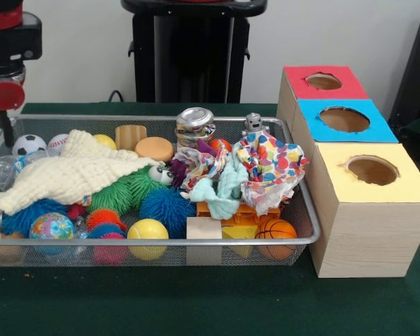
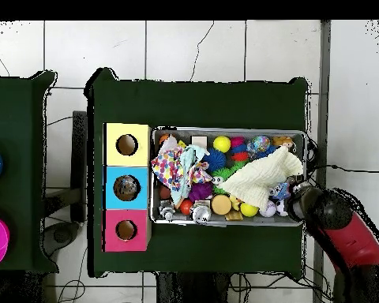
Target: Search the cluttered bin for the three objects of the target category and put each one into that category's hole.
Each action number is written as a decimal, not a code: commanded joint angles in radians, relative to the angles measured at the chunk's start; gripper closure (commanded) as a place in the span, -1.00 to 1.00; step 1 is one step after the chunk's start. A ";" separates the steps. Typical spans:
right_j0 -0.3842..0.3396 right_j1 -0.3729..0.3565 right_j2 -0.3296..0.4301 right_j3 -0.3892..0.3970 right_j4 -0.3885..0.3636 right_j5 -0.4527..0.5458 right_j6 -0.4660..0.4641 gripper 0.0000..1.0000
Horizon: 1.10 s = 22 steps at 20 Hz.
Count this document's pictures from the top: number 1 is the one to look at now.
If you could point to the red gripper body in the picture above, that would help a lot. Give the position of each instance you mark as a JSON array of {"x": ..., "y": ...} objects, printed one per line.
[{"x": 3, "y": 96}]

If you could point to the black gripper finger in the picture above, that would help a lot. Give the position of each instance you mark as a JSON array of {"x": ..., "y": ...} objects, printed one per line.
[{"x": 7, "y": 129}]

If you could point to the crushed bottle with blue label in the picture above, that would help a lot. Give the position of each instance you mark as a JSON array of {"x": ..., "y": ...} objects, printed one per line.
[{"x": 3, "y": 171}]

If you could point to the cream knitted cloth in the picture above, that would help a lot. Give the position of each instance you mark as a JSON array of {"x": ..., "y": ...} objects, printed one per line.
[{"x": 66, "y": 171}]

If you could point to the globe print ball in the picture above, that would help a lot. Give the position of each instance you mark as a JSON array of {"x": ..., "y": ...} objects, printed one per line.
[{"x": 51, "y": 227}]

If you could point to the clear plastic bottle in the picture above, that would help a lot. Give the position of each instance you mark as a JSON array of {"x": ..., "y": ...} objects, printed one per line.
[{"x": 80, "y": 225}]

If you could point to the crushed silver metal can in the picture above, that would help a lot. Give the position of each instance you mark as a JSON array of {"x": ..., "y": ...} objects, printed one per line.
[{"x": 196, "y": 122}]

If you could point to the colourful spotted cloth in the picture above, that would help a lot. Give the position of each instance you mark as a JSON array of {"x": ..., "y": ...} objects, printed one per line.
[{"x": 273, "y": 161}]

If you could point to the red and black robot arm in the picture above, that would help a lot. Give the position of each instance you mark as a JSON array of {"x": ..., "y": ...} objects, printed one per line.
[{"x": 10, "y": 38}]

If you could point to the shallow clear mesh bin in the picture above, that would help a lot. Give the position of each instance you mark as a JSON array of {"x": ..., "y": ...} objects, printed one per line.
[{"x": 231, "y": 126}]

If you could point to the wooden box with three holes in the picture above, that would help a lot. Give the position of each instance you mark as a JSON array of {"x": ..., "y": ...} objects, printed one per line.
[{"x": 371, "y": 238}]

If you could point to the black and white soccer ball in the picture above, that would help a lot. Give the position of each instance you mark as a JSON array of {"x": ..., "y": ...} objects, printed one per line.
[{"x": 29, "y": 143}]

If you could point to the blue spiky ball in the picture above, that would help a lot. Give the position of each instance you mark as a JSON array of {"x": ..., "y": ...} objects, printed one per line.
[
  {"x": 31, "y": 215},
  {"x": 171, "y": 210}
]

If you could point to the yellow ball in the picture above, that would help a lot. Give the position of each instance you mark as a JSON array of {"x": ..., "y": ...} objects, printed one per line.
[{"x": 147, "y": 231}]

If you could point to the light teal cloth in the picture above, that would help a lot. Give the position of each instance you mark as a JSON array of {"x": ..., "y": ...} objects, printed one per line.
[{"x": 227, "y": 175}]

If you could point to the black stand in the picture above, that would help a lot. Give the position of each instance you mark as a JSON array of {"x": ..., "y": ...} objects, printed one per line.
[{"x": 416, "y": 70}]

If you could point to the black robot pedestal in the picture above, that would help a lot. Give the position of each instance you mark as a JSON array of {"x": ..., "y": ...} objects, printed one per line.
[{"x": 196, "y": 52}]

